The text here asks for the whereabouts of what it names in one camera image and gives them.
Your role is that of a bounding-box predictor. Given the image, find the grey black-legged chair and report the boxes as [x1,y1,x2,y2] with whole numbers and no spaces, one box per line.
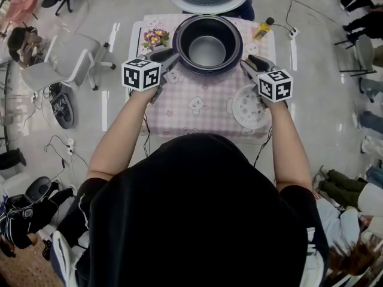
[334,34,378,77]

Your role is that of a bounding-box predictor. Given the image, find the white grey office chair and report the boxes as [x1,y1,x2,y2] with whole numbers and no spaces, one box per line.
[20,33,117,91]

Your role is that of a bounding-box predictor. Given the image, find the dark grey pot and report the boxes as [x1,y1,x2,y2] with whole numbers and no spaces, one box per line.
[178,17,241,69]

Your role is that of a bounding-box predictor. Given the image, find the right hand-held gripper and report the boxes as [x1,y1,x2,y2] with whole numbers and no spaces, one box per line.
[239,54,294,110]

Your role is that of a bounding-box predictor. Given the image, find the person's right forearm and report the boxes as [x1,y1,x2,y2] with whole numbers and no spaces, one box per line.
[265,100,314,191]

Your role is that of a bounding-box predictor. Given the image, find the pink chair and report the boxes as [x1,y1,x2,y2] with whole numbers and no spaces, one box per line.
[4,0,38,26]

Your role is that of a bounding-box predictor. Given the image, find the person's black shirt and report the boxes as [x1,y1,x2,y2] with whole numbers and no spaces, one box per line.
[64,133,330,287]

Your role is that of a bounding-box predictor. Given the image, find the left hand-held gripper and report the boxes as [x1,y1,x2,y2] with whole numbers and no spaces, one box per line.
[121,47,182,105]

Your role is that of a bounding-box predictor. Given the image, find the yellow oil bottle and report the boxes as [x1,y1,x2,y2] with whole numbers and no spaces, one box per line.
[253,17,275,40]

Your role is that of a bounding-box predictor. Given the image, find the black gear bag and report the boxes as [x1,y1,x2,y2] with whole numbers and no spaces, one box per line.
[50,84,75,130]

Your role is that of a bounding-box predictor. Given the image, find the potted purple flowers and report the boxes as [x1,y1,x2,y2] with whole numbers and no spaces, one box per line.
[142,28,171,52]

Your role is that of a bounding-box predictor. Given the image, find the dark blue rice cooker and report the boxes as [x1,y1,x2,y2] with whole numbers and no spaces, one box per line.
[166,0,251,75]

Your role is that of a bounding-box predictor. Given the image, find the white perforated steamer tray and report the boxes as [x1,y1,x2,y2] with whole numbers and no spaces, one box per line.
[232,84,272,129]

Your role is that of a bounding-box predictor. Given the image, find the person's left forearm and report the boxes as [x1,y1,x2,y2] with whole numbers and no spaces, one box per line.
[86,90,158,182]

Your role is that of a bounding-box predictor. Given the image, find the black round seat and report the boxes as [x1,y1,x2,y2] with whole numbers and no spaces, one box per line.
[25,176,51,197]

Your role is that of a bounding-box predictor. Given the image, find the small white table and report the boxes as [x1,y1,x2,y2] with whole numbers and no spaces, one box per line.
[124,21,276,145]

